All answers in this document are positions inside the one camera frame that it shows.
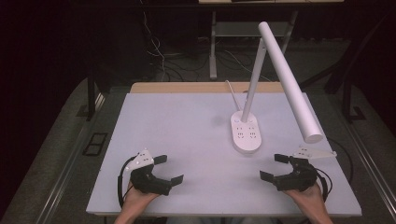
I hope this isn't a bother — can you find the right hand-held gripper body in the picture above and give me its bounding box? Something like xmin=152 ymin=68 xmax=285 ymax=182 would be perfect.
xmin=274 ymin=146 xmax=338 ymax=191

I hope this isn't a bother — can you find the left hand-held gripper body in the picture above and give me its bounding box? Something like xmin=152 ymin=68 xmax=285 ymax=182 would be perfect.
xmin=125 ymin=148 xmax=173 ymax=196

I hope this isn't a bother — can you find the person's left hand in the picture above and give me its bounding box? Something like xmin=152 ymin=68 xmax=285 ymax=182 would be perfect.
xmin=122 ymin=181 xmax=160 ymax=216

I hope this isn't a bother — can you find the person's right hand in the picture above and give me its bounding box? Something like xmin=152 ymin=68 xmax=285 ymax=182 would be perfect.
xmin=284 ymin=183 xmax=328 ymax=216

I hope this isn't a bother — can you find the white desk lamp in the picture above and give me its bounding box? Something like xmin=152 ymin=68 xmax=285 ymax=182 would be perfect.
xmin=230 ymin=21 xmax=324 ymax=156

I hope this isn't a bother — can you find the black metal stand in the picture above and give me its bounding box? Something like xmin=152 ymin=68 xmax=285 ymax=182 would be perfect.
xmin=86 ymin=69 xmax=108 ymax=122
xmin=298 ymin=13 xmax=396 ymax=123

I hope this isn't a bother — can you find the grey metal stand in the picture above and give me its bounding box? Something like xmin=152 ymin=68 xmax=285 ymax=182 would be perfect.
xmin=209 ymin=10 xmax=299 ymax=81

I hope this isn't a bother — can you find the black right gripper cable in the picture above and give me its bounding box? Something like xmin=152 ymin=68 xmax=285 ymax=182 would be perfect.
xmin=315 ymin=136 xmax=355 ymax=203

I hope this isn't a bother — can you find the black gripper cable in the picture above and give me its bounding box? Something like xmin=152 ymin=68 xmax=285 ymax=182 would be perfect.
xmin=315 ymin=136 xmax=355 ymax=203
xmin=117 ymin=155 xmax=138 ymax=208

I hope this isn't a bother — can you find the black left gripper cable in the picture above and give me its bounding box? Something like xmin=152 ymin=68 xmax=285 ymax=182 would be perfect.
xmin=117 ymin=155 xmax=138 ymax=208

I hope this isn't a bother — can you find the black floor frame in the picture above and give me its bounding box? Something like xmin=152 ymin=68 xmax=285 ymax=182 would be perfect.
xmin=81 ymin=132 xmax=108 ymax=157

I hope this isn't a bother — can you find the metal floor rail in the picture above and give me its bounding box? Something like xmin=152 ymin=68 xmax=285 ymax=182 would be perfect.
xmin=34 ymin=92 xmax=106 ymax=224
xmin=342 ymin=119 xmax=396 ymax=214

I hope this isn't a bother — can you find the white lamp cable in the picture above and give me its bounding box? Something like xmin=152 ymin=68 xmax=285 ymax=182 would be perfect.
xmin=224 ymin=79 xmax=243 ymax=112

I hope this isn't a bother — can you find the white hanging cable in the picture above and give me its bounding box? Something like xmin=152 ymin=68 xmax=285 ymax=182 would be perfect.
xmin=140 ymin=0 xmax=167 ymax=82

